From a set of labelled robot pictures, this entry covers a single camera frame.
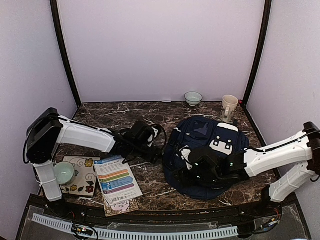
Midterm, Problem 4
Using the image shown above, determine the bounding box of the floral square plate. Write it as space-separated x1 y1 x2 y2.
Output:
60 156 101 197

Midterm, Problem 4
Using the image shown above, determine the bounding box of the small celadon bowl at back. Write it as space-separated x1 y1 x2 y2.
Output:
184 91 203 107

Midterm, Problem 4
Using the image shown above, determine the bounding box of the celadon cup on plate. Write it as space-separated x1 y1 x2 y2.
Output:
54 161 75 186

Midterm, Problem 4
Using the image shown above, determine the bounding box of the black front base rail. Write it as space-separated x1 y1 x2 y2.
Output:
24 193 298 228

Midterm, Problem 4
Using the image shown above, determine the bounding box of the black enclosure corner post right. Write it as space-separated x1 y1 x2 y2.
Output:
242 0 272 109

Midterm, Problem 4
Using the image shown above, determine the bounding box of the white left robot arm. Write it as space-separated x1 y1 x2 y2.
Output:
22 107 163 218

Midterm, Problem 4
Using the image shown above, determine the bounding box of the cream coral pattern mug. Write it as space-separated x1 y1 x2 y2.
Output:
220 95 239 123

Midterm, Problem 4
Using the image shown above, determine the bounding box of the white slotted cable duct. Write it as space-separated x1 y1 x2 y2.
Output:
31 213 239 240

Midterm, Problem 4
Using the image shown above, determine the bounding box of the blue white reader book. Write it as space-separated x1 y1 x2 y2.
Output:
93 156 143 206

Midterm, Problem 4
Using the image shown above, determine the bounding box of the black enclosure corner post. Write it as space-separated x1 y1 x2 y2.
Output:
49 0 82 108
242 0 272 109

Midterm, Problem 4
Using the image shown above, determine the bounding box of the navy blue student backpack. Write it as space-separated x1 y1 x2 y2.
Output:
162 116 250 200

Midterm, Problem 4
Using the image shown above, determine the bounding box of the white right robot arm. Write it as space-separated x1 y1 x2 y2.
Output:
178 121 320 217

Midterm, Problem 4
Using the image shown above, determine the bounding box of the black enclosure corner post left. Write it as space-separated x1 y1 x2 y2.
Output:
49 0 82 108

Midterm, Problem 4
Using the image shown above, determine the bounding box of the patterned notebook under book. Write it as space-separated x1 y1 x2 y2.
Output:
103 199 139 217

